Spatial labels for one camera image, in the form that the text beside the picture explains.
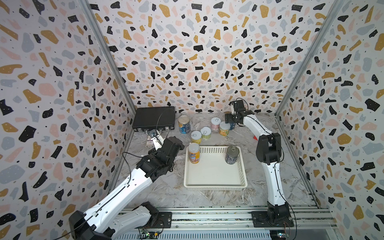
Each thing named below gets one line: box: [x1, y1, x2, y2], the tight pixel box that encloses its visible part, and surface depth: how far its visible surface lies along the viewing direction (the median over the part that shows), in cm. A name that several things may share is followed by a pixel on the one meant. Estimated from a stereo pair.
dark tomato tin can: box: [225, 145, 240, 165], surface depth 91 cm
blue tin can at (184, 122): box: [178, 115, 191, 134], surface depth 107 cm
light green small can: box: [200, 126, 212, 141], surface depth 106 cm
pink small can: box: [210, 117, 221, 132], surface depth 112 cm
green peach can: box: [219, 121, 231, 137], surface depth 107 cm
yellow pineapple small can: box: [190, 130, 202, 145], surface depth 104 cm
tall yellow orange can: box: [188, 142, 200, 164], surface depth 88 cm
